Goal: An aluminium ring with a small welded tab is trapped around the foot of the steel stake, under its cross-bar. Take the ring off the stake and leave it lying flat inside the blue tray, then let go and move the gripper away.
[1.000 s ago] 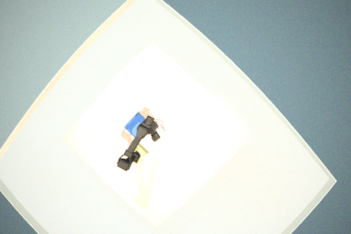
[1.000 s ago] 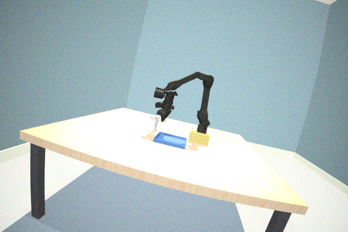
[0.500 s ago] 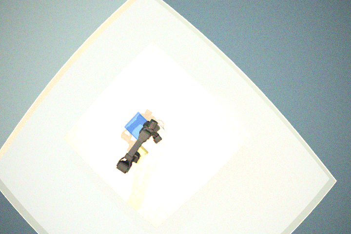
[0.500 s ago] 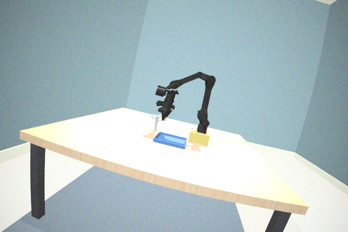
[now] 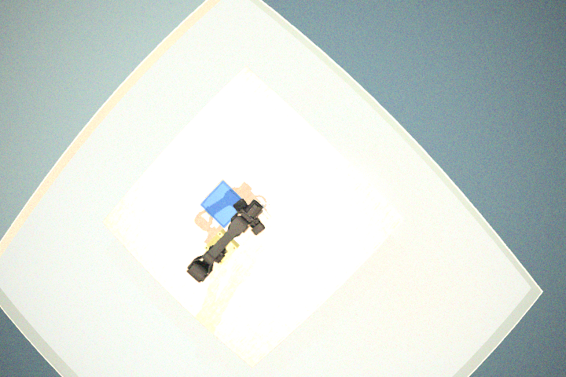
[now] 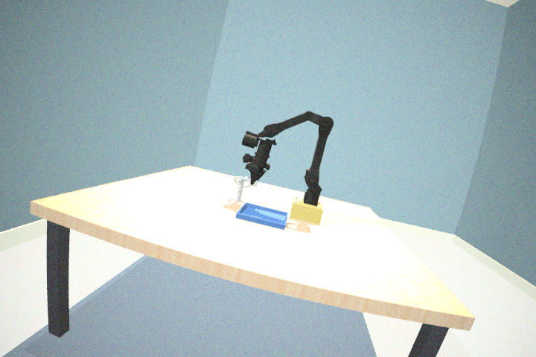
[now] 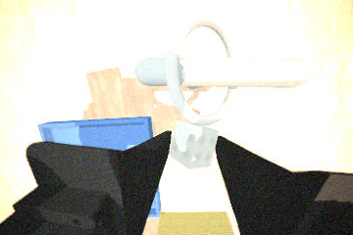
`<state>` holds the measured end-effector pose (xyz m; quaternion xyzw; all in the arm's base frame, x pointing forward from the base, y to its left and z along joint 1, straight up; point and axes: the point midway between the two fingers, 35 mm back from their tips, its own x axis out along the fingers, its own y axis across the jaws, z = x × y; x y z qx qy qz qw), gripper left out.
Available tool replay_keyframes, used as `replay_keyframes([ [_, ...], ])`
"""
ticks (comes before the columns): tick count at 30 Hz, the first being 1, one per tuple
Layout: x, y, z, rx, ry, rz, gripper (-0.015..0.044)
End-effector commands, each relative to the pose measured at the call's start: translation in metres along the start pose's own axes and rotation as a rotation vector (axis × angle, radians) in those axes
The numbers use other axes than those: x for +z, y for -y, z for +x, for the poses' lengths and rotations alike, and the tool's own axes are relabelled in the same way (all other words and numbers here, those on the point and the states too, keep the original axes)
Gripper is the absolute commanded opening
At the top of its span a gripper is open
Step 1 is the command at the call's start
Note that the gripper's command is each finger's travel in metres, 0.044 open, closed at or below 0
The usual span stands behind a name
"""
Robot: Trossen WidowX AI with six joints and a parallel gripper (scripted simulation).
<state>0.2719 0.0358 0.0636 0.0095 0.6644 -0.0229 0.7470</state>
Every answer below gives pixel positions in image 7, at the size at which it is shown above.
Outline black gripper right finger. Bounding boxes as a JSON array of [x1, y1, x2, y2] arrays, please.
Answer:
[[215, 135, 353, 235]]

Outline white hoop with small grey tab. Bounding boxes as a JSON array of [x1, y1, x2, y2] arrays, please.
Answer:
[[165, 11, 238, 169]]

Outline blue tray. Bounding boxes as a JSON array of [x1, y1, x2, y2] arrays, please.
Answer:
[[37, 117, 162, 217]]

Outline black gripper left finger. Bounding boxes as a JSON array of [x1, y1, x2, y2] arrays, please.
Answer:
[[25, 130, 172, 235]]

